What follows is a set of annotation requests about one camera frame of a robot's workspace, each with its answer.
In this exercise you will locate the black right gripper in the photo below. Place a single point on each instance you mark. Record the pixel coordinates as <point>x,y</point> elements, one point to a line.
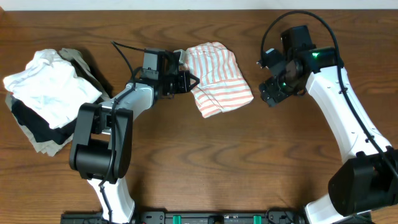
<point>270,93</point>

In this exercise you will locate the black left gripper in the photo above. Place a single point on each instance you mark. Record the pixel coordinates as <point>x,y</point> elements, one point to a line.
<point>183,86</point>

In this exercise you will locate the orange white striped shirt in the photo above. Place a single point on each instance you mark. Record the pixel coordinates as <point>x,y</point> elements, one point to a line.
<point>222,87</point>

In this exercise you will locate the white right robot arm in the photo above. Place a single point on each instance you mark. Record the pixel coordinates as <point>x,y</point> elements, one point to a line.
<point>367,179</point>

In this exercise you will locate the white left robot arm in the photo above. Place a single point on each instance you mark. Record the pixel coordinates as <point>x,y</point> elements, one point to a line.
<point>102,142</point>

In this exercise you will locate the white folded shirt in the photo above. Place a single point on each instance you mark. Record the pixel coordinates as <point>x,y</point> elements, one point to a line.
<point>50,86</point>

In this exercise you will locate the black folded garment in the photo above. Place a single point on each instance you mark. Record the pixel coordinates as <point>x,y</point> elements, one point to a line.
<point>39,127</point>

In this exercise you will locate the beige folded garment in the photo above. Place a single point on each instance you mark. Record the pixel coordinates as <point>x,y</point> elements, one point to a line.
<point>82,70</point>

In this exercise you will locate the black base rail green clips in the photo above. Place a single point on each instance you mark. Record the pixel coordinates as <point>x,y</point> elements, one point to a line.
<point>271,216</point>

